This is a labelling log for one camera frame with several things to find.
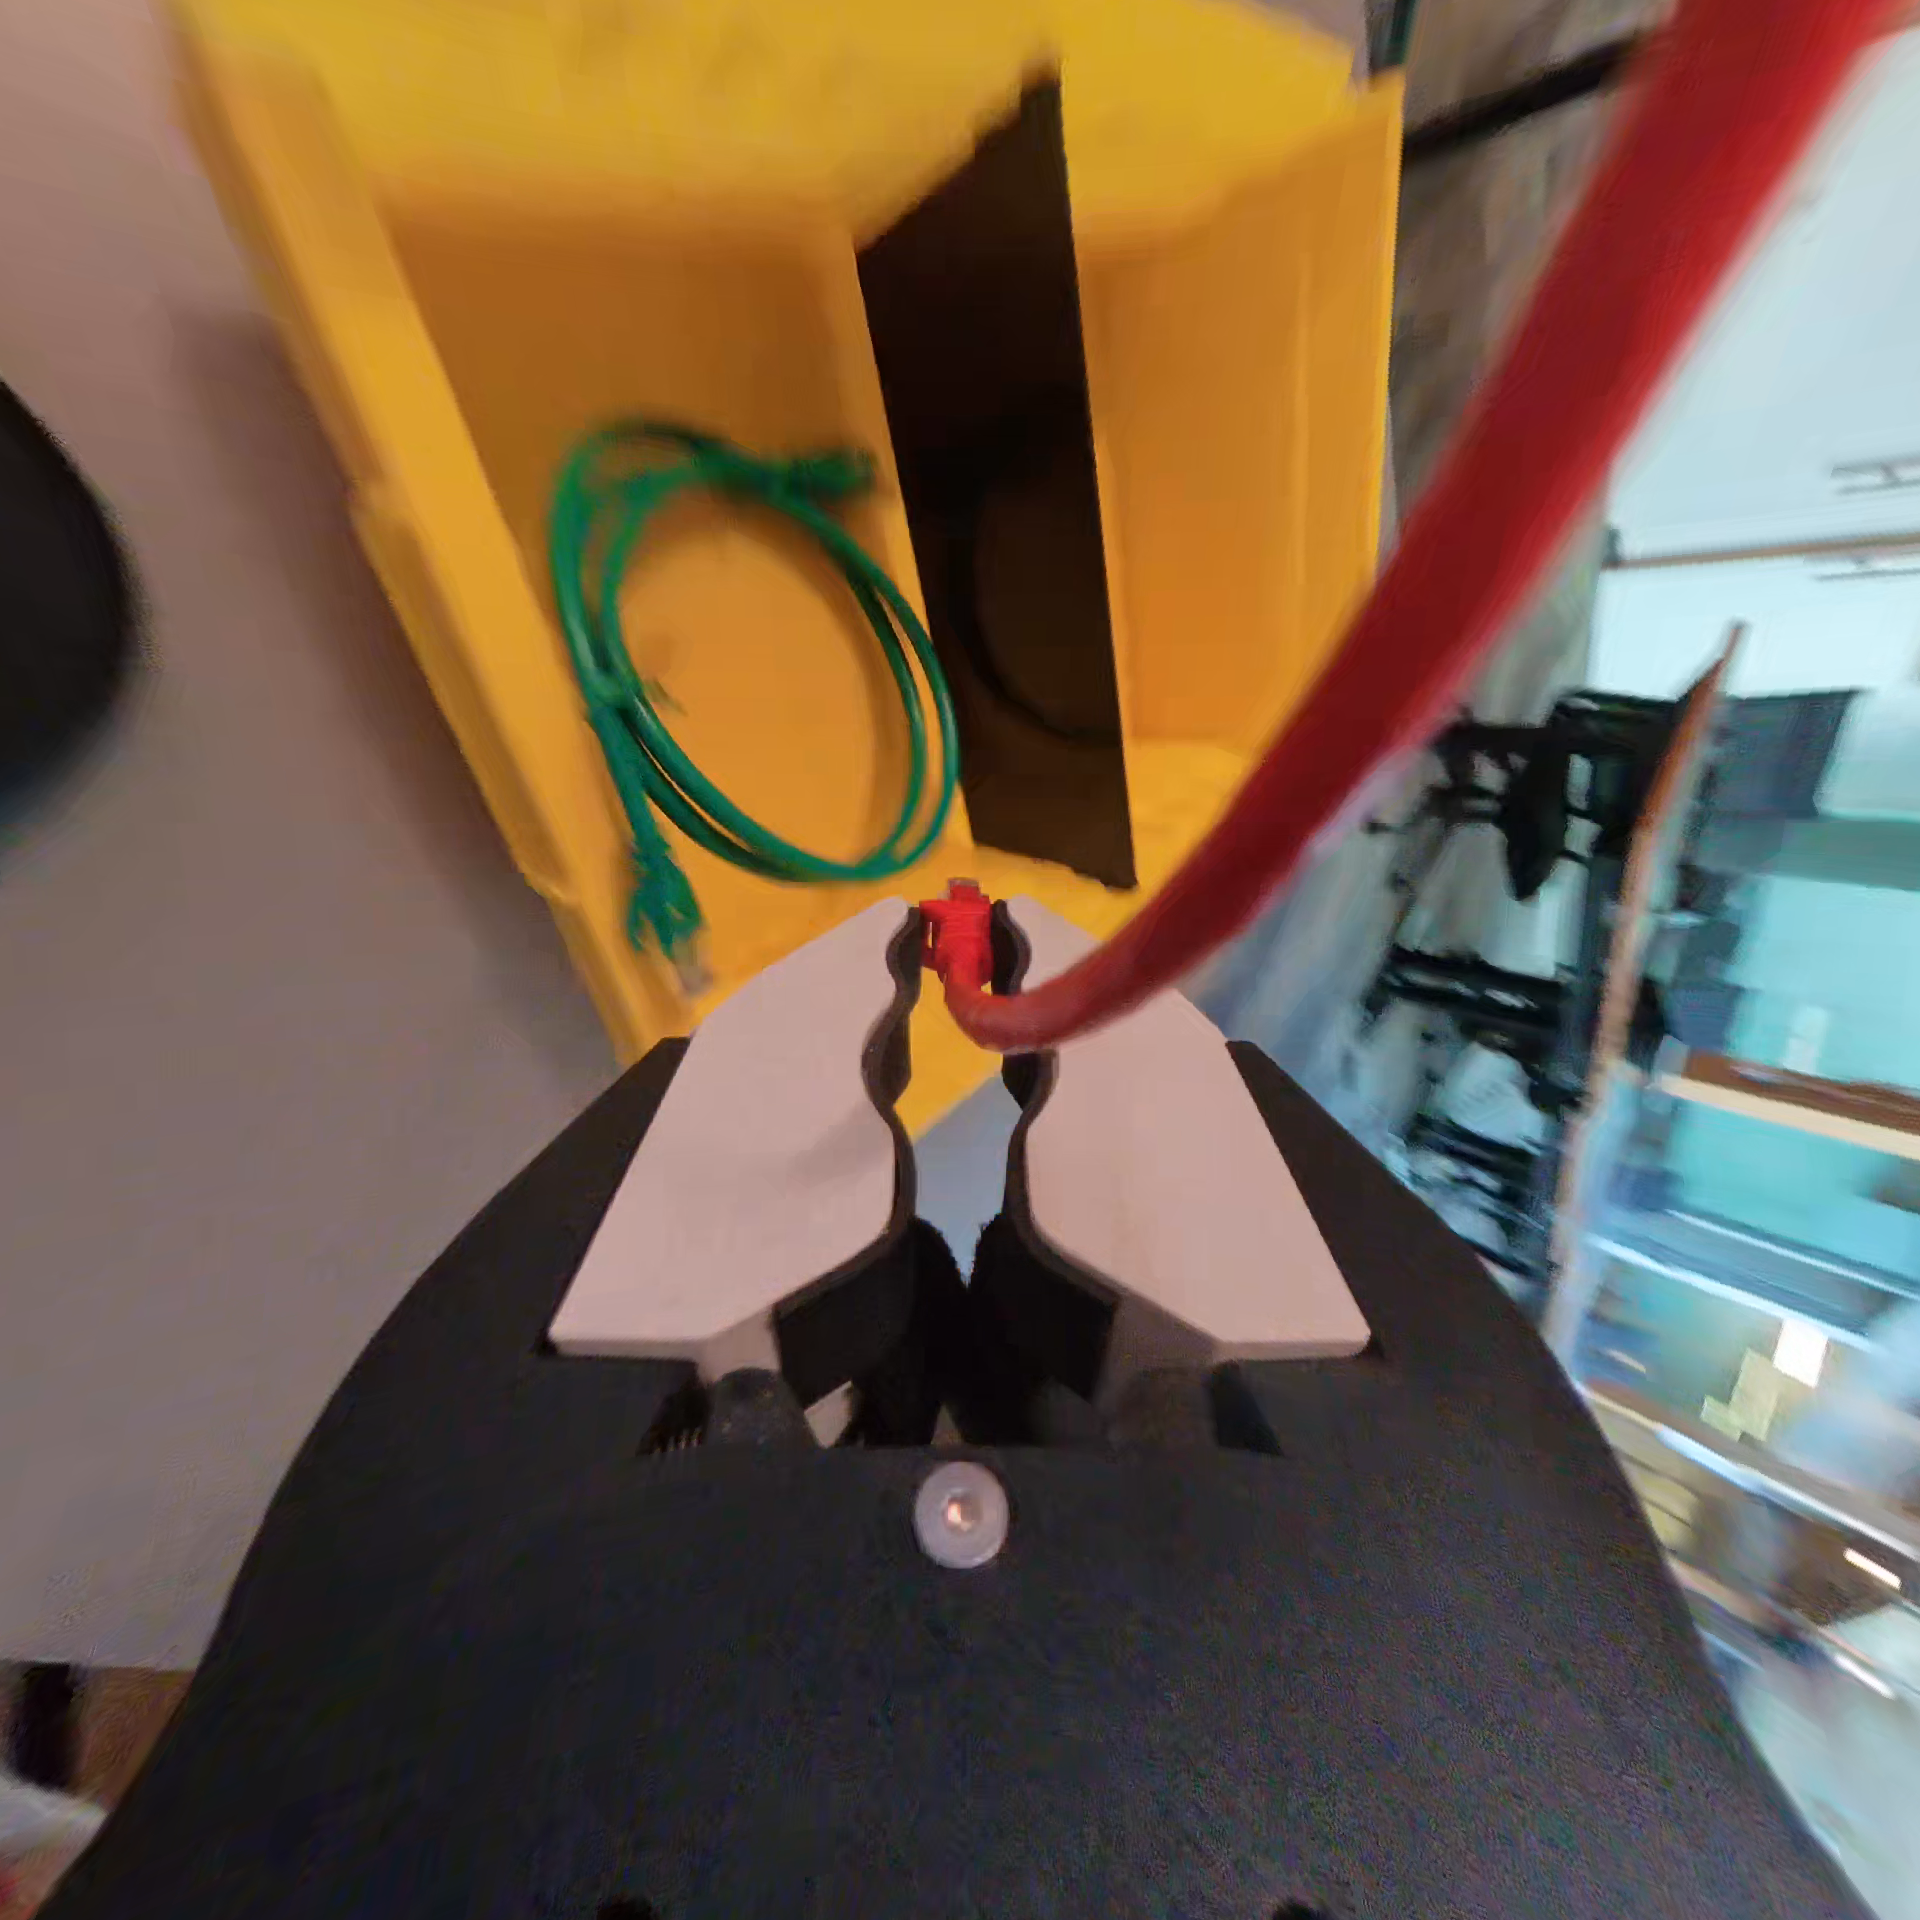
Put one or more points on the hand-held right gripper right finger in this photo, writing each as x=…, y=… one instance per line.
x=1185, y=1201

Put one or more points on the black office chair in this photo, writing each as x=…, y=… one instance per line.
x=1517, y=796

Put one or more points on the wooden office table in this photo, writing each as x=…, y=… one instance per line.
x=1651, y=901

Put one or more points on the grey desk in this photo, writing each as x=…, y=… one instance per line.
x=196, y=1125

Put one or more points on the dark bin divider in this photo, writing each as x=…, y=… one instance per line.
x=1005, y=451

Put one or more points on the black wrist rest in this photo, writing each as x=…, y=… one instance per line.
x=54, y=629

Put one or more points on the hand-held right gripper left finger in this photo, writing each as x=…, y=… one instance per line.
x=751, y=1185

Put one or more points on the yellow plastic bin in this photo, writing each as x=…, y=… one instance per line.
x=675, y=300

